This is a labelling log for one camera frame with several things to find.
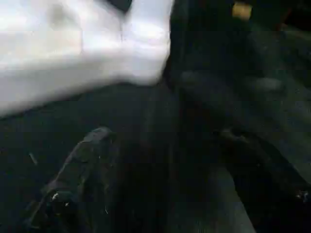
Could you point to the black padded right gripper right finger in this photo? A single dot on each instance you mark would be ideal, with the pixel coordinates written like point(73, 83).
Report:
point(267, 184)

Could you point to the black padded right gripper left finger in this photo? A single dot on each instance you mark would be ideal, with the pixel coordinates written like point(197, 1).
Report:
point(77, 184)

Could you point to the white plastic table top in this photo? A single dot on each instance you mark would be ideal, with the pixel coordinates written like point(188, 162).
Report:
point(73, 48)

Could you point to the black work mat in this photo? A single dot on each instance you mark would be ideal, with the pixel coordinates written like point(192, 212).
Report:
point(243, 85)

